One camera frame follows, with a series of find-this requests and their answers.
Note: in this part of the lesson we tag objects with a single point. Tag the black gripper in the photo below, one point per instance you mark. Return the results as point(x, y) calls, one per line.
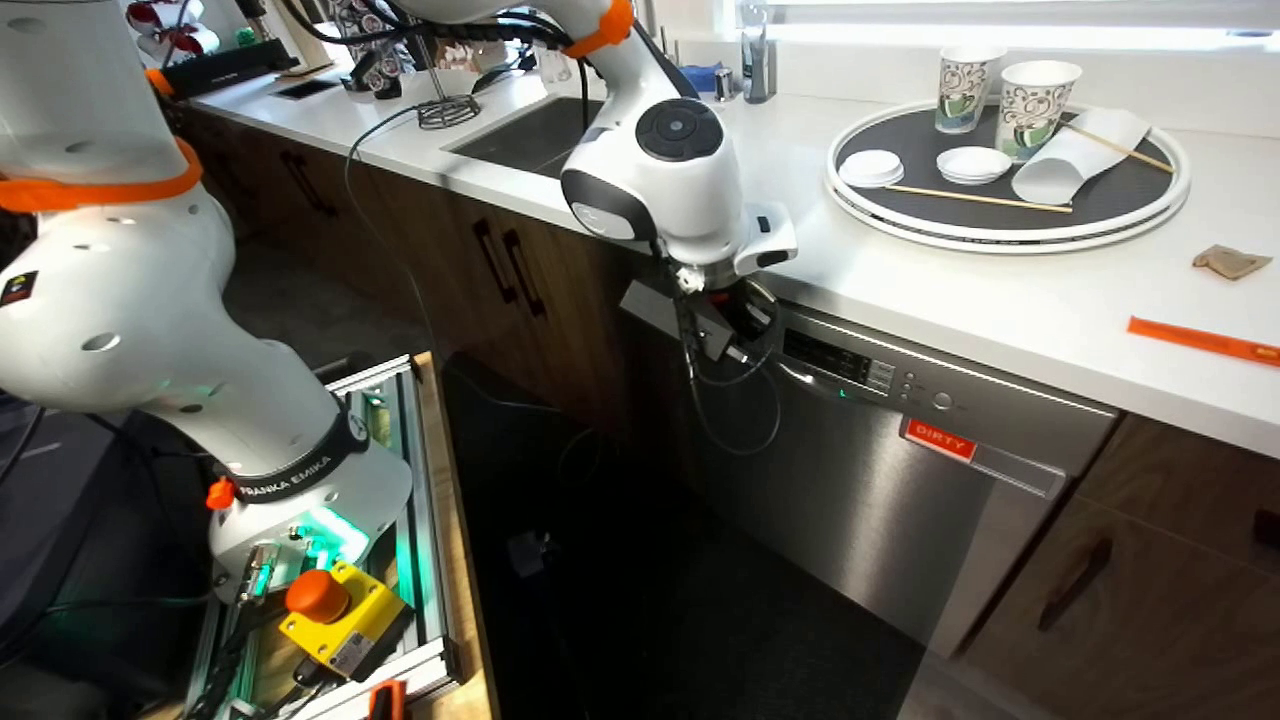
point(666, 307)

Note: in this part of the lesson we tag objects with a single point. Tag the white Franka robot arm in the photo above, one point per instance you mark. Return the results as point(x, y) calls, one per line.
point(106, 294)

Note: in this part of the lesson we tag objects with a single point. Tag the stainless steel dishwasher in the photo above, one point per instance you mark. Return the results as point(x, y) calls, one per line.
point(866, 480)

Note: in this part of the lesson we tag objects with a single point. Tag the small white dish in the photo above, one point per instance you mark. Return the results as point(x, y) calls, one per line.
point(872, 170)
point(974, 165)

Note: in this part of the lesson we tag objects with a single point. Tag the wooden chopstick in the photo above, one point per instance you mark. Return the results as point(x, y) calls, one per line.
point(981, 196)
point(1123, 146)

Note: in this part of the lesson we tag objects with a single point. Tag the chrome kitchen faucet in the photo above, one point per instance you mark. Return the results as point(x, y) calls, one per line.
point(756, 55)

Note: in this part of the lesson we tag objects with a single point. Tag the stainless steel sink basin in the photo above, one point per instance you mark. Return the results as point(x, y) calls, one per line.
point(525, 135)

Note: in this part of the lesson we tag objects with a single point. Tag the patterned paper cup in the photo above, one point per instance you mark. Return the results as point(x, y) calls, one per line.
point(969, 92)

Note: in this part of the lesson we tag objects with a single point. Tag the white cup right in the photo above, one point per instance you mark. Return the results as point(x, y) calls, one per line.
point(1034, 115)

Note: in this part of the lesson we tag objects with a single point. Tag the rolled white napkin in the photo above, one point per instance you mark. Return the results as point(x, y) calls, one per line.
point(1074, 160)

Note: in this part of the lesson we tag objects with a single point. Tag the round white-rimmed black tray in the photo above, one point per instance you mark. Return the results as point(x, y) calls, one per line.
point(1105, 203)

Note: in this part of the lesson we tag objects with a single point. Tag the orange flat strip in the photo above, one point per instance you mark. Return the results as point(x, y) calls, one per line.
point(1201, 342)

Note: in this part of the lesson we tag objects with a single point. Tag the yellow emergency stop box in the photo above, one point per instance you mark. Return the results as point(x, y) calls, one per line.
point(340, 613)

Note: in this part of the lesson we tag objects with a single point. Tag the small brown paper piece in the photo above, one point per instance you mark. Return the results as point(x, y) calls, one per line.
point(1228, 262)

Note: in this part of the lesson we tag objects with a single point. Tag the dark grey bag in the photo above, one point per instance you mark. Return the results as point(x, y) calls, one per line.
point(80, 532)

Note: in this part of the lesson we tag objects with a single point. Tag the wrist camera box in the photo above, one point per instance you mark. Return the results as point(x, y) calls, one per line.
point(767, 251)

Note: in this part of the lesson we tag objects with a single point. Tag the aluminium frame robot cart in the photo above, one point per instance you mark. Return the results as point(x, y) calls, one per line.
point(435, 532)

